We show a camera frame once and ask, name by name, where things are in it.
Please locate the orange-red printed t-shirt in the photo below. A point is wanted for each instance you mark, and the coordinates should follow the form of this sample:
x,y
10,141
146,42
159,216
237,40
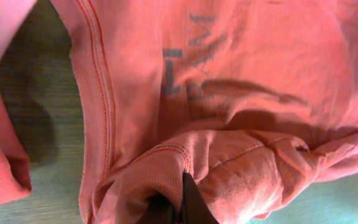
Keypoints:
x,y
255,99

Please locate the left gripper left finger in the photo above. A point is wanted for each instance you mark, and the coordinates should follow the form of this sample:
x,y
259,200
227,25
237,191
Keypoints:
x,y
159,211

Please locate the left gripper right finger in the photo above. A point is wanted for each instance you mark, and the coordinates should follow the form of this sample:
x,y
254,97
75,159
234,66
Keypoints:
x,y
194,209

